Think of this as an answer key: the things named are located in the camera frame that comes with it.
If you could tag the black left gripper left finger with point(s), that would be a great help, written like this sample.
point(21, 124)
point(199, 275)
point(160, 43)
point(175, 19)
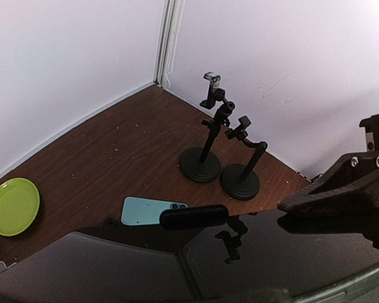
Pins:
point(193, 218)

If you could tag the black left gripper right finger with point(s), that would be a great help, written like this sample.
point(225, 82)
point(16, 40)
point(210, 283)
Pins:
point(350, 185)

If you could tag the teal phone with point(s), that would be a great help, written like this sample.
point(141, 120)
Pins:
point(143, 211)

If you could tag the black phone stand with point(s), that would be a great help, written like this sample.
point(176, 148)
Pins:
point(200, 164)
point(237, 180)

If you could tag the lime green plate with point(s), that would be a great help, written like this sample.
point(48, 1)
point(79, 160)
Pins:
point(19, 206)

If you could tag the right aluminium frame post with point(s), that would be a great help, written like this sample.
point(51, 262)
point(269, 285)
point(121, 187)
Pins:
point(168, 38)

